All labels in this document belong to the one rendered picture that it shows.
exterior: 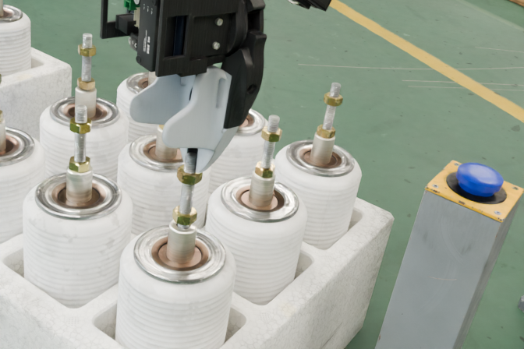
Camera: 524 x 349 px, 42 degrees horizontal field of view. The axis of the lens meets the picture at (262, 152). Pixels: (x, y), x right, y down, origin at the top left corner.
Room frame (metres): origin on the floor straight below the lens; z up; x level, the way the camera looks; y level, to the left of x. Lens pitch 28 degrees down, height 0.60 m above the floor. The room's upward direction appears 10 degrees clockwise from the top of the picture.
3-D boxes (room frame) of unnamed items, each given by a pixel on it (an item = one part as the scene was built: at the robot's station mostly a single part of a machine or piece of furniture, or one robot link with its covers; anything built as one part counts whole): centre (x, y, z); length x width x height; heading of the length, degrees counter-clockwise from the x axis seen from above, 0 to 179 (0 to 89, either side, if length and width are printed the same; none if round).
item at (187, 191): (0.44, 0.05, 0.31); 0.01 x 0.01 x 0.08
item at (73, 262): (0.50, 0.16, 0.16); 0.10 x 0.10 x 0.18
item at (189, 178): (0.44, 0.05, 0.33); 0.02 x 0.02 x 0.01; 34
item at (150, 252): (0.44, 0.05, 0.25); 0.08 x 0.08 x 0.01
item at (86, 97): (0.66, 0.20, 0.26); 0.02 x 0.02 x 0.03
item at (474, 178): (0.53, -0.19, 0.32); 0.04 x 0.04 x 0.02
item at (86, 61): (0.66, 0.20, 0.30); 0.01 x 0.01 x 0.08
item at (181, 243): (0.44, 0.05, 0.26); 0.02 x 0.02 x 0.03
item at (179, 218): (0.44, 0.05, 0.29); 0.02 x 0.02 x 0.01; 34
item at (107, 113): (0.66, 0.20, 0.25); 0.08 x 0.08 x 0.01
